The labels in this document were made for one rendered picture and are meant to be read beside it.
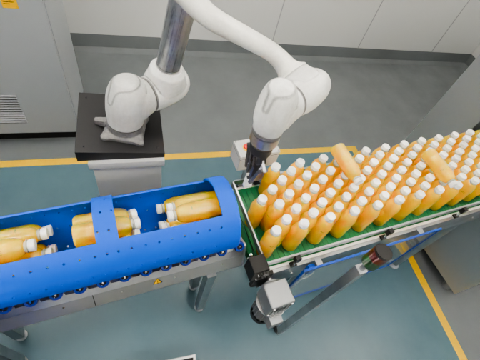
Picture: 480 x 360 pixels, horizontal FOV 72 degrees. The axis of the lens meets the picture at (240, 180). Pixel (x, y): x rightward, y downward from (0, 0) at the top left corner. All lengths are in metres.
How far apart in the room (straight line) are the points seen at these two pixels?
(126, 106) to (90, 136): 0.25
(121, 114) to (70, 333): 1.37
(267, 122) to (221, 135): 2.18
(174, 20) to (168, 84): 0.28
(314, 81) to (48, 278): 0.95
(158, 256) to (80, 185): 1.66
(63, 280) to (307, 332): 1.66
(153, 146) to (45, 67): 1.21
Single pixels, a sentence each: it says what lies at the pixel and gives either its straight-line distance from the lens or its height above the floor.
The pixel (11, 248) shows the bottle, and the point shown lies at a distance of 1.19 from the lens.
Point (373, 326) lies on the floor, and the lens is 2.64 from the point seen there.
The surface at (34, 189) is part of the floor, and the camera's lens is 2.78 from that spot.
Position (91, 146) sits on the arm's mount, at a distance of 1.53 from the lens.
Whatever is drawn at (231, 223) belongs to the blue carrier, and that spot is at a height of 1.19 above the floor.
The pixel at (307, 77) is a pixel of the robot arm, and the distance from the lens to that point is 0.99.
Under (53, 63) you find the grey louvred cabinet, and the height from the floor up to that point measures 0.73.
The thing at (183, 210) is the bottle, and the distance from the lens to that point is 1.17.
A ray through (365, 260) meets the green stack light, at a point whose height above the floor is 1.18.
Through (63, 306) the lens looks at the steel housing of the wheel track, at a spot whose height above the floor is 0.88.
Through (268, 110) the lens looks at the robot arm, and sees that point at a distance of 0.87.
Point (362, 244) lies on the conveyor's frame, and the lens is 1.69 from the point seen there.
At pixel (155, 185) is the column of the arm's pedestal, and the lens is 1.70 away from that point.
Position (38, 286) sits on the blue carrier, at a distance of 1.17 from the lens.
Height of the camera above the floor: 2.20
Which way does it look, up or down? 53 degrees down
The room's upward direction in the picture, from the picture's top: 18 degrees clockwise
